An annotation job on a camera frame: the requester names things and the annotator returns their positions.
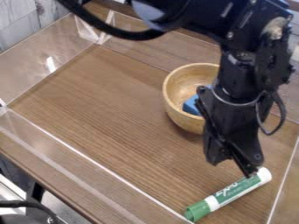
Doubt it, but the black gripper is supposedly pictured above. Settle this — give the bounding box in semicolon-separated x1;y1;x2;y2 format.
197;53;273;179

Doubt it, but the green Expo marker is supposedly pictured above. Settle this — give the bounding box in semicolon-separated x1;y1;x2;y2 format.
185;167;273;222

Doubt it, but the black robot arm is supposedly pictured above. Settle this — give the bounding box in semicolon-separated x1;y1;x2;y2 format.
59;0;296;177

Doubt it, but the brown wooden bowl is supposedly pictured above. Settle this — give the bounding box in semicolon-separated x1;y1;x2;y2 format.
163;63;221;135

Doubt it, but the blue rectangular block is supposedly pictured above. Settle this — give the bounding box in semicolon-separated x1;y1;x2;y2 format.
182;94;202;116

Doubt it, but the clear acrylic tray wall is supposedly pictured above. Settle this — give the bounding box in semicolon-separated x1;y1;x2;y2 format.
0;8;299;224

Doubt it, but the clear acrylic triangle bracket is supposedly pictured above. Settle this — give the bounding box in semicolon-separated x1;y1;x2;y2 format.
75;16;111;46

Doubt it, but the black cable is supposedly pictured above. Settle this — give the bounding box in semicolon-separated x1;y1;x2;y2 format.
0;199;61;224

